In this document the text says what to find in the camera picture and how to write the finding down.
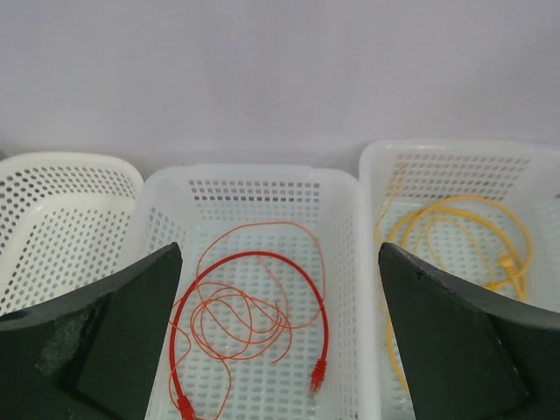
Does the cream perforated plastic basket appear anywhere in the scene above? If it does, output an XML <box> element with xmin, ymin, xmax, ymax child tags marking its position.
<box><xmin>1</xmin><ymin>152</ymin><xmax>144</xmax><ymax>314</ymax></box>

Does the clear middle plastic basket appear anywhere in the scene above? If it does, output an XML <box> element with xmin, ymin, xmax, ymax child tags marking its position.
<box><xmin>119</xmin><ymin>164</ymin><xmax>381</xmax><ymax>419</ymax></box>

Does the thin yellow wire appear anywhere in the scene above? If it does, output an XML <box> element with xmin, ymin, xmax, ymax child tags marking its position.
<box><xmin>372</xmin><ymin>162</ymin><xmax>410</xmax><ymax>246</ymax></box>

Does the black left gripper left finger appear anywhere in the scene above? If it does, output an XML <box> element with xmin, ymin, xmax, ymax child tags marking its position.
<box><xmin>1</xmin><ymin>243</ymin><xmax>183</xmax><ymax>419</ymax></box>

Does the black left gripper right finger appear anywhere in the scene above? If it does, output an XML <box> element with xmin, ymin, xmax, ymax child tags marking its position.
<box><xmin>379</xmin><ymin>242</ymin><xmax>559</xmax><ymax>419</ymax></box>

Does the clear right plastic basket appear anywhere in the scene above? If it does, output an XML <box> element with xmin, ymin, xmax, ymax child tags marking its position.
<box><xmin>360</xmin><ymin>140</ymin><xmax>559</xmax><ymax>419</ymax></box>

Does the orange thin wire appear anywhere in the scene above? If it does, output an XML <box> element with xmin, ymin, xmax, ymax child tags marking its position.
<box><xmin>168</xmin><ymin>220</ymin><xmax>330</xmax><ymax>419</ymax></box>

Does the clear plastic basket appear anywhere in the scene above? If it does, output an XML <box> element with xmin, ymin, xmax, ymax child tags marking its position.
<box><xmin>119</xmin><ymin>164</ymin><xmax>381</xmax><ymax>419</ymax></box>
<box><xmin>360</xmin><ymin>140</ymin><xmax>559</xmax><ymax>419</ymax></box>

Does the red ethernet cable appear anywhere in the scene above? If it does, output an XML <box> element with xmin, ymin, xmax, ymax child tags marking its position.
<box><xmin>169</xmin><ymin>250</ymin><xmax>331</xmax><ymax>420</ymax></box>

